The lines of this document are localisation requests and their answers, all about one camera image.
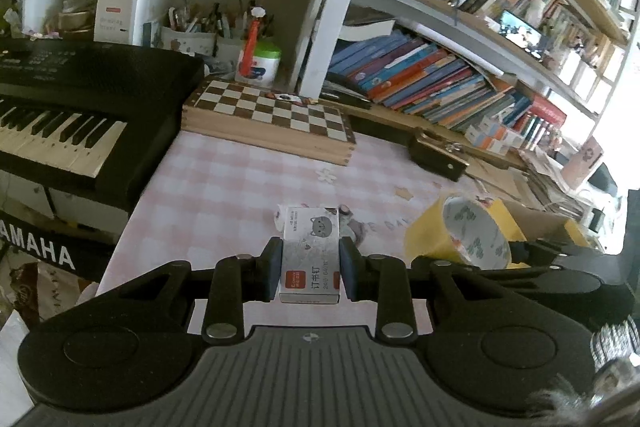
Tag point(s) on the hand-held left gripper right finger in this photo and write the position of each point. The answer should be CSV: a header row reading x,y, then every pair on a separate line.
x,y
350,267

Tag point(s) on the brown paper bag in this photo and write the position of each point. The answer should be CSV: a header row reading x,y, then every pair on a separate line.
x,y
30,292

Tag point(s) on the white jar green lid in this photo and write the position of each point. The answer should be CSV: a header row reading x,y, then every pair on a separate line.
x,y
266,64

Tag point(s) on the wooden chessboard box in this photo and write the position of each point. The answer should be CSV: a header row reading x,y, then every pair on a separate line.
x,y
260,107

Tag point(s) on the pink checkered tablecloth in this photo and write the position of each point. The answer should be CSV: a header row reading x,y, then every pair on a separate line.
x,y
225,197

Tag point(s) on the white box red label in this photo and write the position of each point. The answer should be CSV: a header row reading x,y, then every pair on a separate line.
x,y
117,17

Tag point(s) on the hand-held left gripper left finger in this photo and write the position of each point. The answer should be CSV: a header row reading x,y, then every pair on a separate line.
x,y
272,267

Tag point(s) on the yellow tape roll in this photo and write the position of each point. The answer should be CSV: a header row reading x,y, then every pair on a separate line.
x,y
430,232

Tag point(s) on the white bookshelf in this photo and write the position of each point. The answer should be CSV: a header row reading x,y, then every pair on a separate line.
x,y
330,7

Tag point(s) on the red flower pen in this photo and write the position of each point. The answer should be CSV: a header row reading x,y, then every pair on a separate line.
x,y
250,47

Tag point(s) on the stack of papers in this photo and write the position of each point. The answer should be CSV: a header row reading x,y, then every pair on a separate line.
x,y
545,187

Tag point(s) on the row of slanted colourful books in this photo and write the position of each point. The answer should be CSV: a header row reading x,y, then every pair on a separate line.
x,y
425,77

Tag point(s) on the pink printed cup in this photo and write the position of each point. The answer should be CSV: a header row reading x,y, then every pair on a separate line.
x,y
582,162

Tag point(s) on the white pen holder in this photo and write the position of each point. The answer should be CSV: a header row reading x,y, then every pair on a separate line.
x,y
187,41

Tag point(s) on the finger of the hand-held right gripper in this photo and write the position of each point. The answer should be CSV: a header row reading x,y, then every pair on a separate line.
x,y
550,254

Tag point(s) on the yellow cardboard box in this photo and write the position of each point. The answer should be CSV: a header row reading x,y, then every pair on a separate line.
x,y
545,222

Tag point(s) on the framed photo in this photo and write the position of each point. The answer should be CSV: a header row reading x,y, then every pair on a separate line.
x,y
520,29

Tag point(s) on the black electronic keyboard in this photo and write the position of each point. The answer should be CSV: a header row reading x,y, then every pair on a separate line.
x,y
100,77

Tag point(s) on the orange white small carton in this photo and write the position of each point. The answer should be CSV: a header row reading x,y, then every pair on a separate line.
x,y
506,142
480,130

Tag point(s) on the grey staple box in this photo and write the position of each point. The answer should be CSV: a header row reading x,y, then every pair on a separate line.
x,y
310,257

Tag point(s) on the small white eraser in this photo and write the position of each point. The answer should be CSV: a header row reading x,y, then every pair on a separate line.
x,y
277,217

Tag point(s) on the dark wooden latch box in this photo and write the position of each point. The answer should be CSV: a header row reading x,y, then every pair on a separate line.
x,y
437,154

